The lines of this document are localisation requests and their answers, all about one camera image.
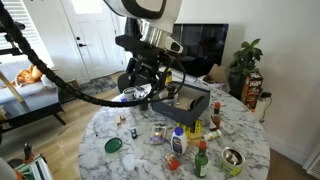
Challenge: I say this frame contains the dark blue cardboard box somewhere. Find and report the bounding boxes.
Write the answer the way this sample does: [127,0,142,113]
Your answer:
[150,81,212,128]

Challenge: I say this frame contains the green potted plant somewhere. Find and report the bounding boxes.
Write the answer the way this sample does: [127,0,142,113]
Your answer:
[228,38,264,99]

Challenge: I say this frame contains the brown sauce bottle red cap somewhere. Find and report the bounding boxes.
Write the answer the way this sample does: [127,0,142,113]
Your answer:
[209,101,222,132]

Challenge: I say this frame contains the green glass bottle red cap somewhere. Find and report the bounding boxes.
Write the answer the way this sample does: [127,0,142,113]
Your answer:
[194,140,210,179]

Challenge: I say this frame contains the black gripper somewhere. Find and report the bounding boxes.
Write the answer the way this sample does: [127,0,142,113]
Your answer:
[126,49,178,88]

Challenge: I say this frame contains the green and white crate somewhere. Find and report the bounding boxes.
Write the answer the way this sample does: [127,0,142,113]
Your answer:
[14,143,54,180]

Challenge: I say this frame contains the open tin can green label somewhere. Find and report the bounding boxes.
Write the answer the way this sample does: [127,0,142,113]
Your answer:
[220,146,246,177]

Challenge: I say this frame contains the white door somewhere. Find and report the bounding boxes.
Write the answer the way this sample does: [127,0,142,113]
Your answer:
[61,0,127,81]

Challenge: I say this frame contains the white bottle with blue cap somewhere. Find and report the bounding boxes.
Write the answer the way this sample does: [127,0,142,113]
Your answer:
[170,126,188,155]

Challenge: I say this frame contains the green round lid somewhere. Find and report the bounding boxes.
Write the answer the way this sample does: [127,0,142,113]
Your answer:
[104,137,123,154]

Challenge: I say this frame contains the dark bottle with yellow label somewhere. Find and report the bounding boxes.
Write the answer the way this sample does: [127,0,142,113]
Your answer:
[166,85,177,100]

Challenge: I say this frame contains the patterned floor rug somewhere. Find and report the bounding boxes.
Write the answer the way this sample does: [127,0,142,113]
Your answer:
[78,75,118,97]

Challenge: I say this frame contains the orange snack carton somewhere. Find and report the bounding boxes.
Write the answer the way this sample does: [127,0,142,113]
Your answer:
[240,70,264,113]

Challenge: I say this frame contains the black camera stand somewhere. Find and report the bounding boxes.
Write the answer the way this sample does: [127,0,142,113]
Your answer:
[0,21,26,56]

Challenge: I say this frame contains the orange stuffed toy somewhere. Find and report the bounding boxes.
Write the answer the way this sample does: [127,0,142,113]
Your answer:
[9,63,59,88]

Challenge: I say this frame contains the yellow flat package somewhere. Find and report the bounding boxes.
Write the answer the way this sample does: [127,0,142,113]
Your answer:
[175,119,204,139]

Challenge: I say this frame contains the small cardboard box on floor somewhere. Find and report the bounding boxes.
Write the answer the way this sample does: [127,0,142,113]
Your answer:
[66,79,81,90]

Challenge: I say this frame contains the grey sofa bench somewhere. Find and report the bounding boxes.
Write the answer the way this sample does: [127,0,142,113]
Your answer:
[0,59,68,134]

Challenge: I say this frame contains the white bowl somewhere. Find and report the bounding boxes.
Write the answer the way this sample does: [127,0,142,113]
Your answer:
[159,89,179,108]

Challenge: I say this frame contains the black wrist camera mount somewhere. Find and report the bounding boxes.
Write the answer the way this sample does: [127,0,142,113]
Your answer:
[114,34,145,52]

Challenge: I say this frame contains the white wall vent grille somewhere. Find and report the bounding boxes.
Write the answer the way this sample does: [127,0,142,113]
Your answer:
[303,146,320,180]

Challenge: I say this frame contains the clear snack packet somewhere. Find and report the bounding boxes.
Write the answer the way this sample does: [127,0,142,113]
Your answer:
[149,123,168,146]

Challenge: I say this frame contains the white appliance with cable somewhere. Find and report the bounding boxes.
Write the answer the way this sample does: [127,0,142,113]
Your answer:
[254,92,273,123]

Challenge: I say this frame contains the black flat screen television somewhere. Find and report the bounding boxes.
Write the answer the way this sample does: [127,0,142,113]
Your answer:
[170,23,230,78]

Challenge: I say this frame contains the transparent cup with dark liquid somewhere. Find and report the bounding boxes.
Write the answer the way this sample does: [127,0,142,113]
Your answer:
[139,97,150,112]

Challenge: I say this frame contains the small white bottle green cap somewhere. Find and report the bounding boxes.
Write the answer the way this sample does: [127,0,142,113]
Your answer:
[203,129,223,142]

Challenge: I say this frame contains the small jar with red cap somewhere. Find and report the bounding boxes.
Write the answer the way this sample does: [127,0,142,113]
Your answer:
[165,152,181,172]

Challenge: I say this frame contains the black chair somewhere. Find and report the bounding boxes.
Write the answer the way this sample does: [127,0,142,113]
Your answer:
[117,72,158,94]

